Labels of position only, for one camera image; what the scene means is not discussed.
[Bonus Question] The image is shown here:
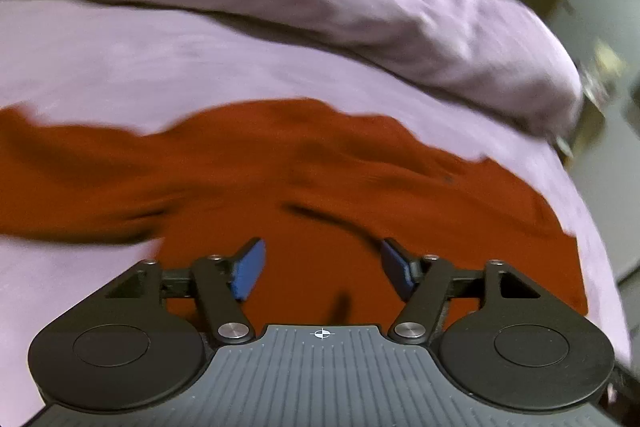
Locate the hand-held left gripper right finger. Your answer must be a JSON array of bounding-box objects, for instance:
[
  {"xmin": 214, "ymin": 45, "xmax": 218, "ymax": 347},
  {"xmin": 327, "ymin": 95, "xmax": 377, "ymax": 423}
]
[{"xmin": 380, "ymin": 237, "xmax": 551, "ymax": 347}]

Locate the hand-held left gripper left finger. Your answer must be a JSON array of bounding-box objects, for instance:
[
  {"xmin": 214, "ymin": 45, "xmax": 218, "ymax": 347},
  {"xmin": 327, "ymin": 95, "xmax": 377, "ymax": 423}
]
[{"xmin": 102, "ymin": 237, "xmax": 267, "ymax": 347}]

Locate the red knit garment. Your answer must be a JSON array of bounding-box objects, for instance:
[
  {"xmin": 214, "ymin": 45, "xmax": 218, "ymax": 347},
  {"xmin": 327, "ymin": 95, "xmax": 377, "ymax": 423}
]
[{"xmin": 0, "ymin": 97, "xmax": 588, "ymax": 343}]

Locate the purple bed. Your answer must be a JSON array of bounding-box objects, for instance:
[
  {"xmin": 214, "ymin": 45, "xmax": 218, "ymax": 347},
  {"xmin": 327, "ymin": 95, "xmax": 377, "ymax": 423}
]
[{"xmin": 0, "ymin": 0, "xmax": 633, "ymax": 427}]

